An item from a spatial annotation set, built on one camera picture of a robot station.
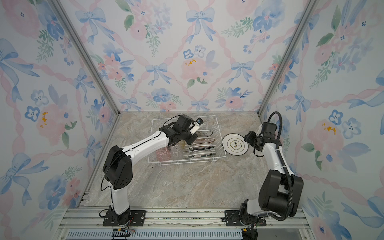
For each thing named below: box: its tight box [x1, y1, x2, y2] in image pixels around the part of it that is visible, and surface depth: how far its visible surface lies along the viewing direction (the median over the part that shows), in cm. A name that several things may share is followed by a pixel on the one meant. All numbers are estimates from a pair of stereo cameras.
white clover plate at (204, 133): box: [195, 129, 214, 138], surface depth 100 cm
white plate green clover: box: [222, 133, 249, 156], surface depth 103 cm
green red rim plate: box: [188, 145, 216, 151], surface depth 94 cm
